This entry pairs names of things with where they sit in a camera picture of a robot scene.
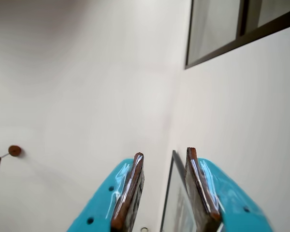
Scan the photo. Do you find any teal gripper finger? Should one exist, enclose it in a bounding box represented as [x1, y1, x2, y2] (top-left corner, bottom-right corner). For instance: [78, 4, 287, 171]
[66, 152, 145, 232]
[185, 146, 275, 232]

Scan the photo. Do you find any black framed picture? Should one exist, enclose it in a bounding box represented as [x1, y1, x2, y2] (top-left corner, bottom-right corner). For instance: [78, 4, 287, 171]
[159, 149, 199, 232]

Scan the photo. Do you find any dark framed window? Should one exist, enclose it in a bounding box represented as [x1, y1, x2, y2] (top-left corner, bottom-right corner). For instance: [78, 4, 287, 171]
[185, 0, 290, 70]

